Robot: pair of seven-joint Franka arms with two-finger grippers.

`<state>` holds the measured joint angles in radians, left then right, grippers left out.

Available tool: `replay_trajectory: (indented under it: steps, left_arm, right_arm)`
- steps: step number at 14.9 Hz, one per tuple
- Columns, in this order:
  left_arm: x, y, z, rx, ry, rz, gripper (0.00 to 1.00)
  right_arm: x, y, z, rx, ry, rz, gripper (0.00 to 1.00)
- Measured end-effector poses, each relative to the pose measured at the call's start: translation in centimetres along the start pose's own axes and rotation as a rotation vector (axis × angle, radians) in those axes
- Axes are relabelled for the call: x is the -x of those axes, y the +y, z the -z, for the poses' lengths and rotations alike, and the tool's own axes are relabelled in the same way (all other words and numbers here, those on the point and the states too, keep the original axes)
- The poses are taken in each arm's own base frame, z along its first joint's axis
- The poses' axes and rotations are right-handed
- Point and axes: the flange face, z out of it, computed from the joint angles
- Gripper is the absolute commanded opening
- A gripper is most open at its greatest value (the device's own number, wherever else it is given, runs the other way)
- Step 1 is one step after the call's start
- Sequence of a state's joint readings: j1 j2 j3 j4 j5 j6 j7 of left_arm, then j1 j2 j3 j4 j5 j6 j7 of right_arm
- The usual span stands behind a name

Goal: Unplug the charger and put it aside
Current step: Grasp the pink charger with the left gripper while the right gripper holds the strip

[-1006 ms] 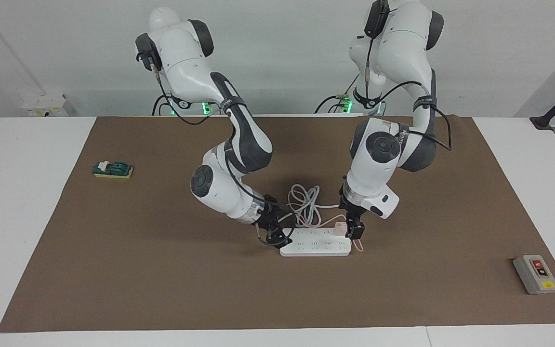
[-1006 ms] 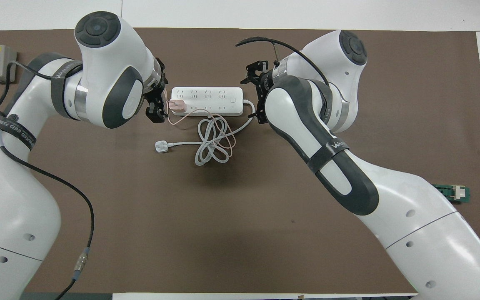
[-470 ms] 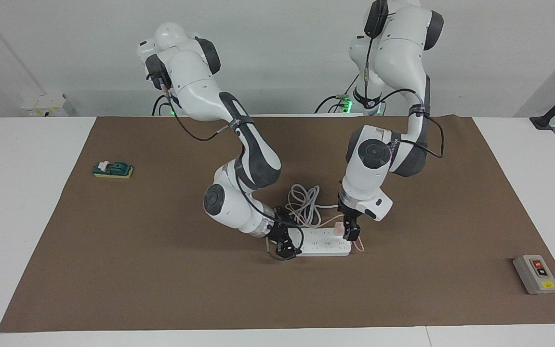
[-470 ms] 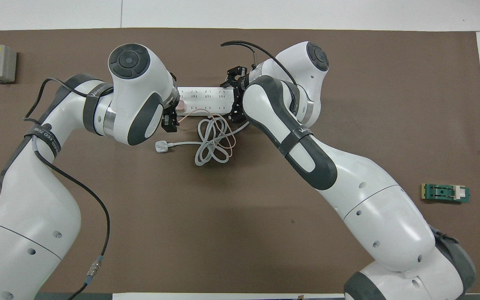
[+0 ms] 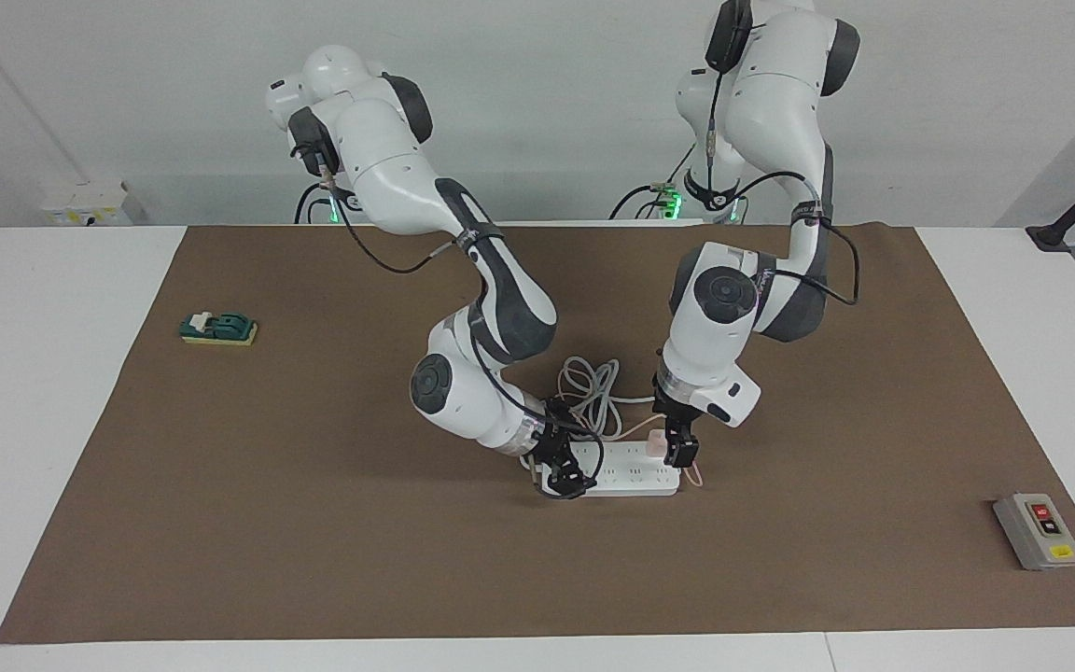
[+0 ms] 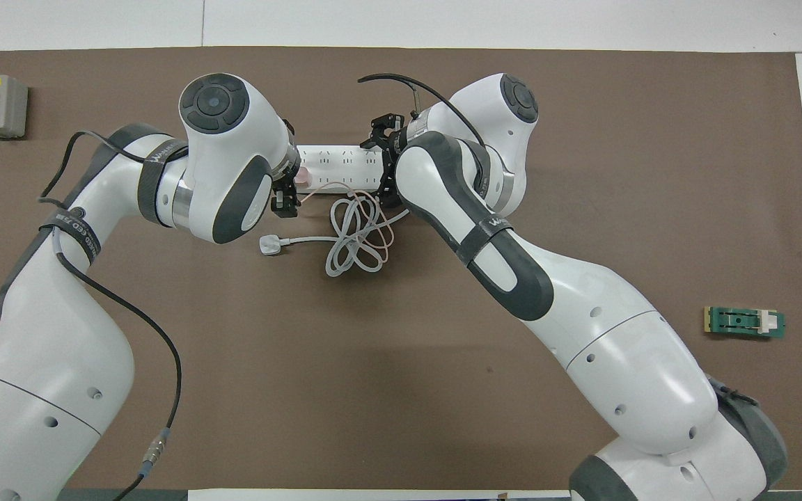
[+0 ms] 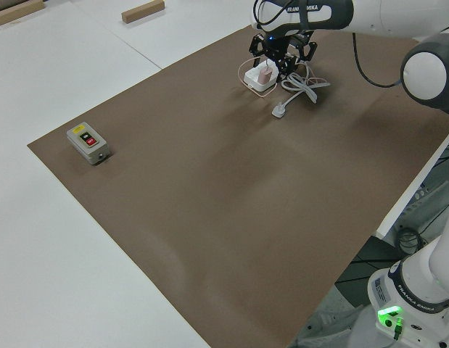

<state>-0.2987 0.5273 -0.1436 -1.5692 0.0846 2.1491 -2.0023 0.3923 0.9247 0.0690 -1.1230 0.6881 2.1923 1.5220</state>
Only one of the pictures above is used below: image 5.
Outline pink charger cable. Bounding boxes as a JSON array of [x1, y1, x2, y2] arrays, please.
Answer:
[[629, 414, 707, 489]]

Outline white power strip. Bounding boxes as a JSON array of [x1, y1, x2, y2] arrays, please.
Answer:
[[522, 440, 683, 498]]

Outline brown table mat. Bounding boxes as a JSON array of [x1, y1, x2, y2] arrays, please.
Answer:
[[0, 222, 1075, 646]]

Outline grey push button box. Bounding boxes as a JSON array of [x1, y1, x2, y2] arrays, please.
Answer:
[[992, 491, 1075, 573]]

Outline black base cable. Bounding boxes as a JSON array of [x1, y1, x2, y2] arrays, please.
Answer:
[[607, 145, 699, 222], [293, 180, 344, 226]]

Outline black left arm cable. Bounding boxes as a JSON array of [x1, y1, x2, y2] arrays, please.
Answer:
[[704, 63, 862, 309]]

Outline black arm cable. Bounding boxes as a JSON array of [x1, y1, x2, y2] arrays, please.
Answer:
[[289, 140, 599, 444], [704, 63, 862, 309]]

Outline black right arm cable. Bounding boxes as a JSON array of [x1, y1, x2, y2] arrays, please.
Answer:
[[289, 140, 599, 444]]

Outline green knife switch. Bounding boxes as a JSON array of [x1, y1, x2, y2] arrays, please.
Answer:
[[178, 310, 260, 349]]

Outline white wall socket box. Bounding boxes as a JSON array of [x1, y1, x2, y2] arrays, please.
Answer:
[[40, 181, 133, 228]]

